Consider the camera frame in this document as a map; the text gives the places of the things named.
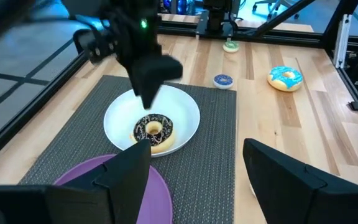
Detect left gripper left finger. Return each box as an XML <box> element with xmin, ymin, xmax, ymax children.
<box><xmin>0</xmin><ymin>139</ymin><xmax>152</xmax><ymax>224</ymax></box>

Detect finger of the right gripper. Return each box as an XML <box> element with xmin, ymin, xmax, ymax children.
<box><xmin>129</xmin><ymin>55</ymin><xmax>184</xmax><ymax>110</ymax></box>

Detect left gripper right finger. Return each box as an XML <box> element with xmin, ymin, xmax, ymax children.
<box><xmin>242</xmin><ymin>138</ymin><xmax>358</xmax><ymax>224</ymax></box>

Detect chocolate icing donut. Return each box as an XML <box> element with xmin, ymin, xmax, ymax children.
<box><xmin>130</xmin><ymin>113</ymin><xmax>177</xmax><ymax>155</ymax></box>

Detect small blue icing donut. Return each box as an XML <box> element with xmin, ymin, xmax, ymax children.
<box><xmin>213</xmin><ymin>73</ymin><xmax>234</xmax><ymax>90</ymax></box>

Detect large blue icing donut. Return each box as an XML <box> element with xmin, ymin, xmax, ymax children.
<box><xmin>267</xmin><ymin>65</ymin><xmax>305</xmax><ymax>93</ymax></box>

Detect white plate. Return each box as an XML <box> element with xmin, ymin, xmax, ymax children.
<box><xmin>103</xmin><ymin>84</ymin><xmax>201</xmax><ymax>158</ymax></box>

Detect purple plate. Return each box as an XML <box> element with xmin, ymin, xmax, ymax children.
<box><xmin>53</xmin><ymin>154</ymin><xmax>173</xmax><ymax>224</ymax></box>

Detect small green icing donut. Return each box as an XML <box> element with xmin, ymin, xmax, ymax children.
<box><xmin>222</xmin><ymin>39</ymin><xmax>240</xmax><ymax>54</ymax></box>

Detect grey woven placemat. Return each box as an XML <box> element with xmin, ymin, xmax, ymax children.
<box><xmin>19</xmin><ymin>74</ymin><xmax>238</xmax><ymax>224</ymax></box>

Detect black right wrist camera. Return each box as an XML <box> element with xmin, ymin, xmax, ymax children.
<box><xmin>72</xmin><ymin>28</ymin><xmax>119</xmax><ymax>65</ymax></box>

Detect black table frame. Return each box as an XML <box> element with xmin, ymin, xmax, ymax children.
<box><xmin>0</xmin><ymin>0</ymin><xmax>358</xmax><ymax>170</ymax></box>

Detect silver aluminium bracket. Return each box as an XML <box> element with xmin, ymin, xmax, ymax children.
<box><xmin>333</xmin><ymin>14</ymin><xmax>353</xmax><ymax>70</ymax></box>

